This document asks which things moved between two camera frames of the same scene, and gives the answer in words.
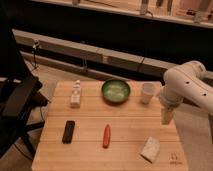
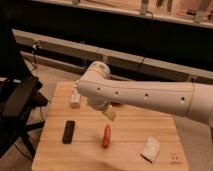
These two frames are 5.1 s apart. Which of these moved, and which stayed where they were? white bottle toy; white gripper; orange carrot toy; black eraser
Moved: white gripper
Stayed: white bottle toy; black eraser; orange carrot toy
